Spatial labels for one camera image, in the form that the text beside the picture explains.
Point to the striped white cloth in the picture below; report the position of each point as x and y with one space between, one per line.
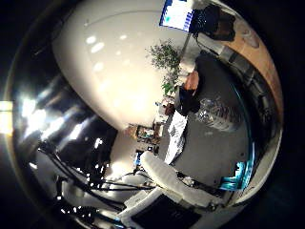
176 136

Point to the blue lit device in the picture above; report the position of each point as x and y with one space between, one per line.
138 158

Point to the shelf with colourful clutter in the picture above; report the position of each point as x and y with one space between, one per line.
146 132

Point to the black teal equipment rack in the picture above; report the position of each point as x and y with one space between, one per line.
238 178

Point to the green potted plant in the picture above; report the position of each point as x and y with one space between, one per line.
165 60

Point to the person in dark clothes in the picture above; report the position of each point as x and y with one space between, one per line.
216 22

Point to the computer monitor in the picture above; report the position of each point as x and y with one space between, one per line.
176 14

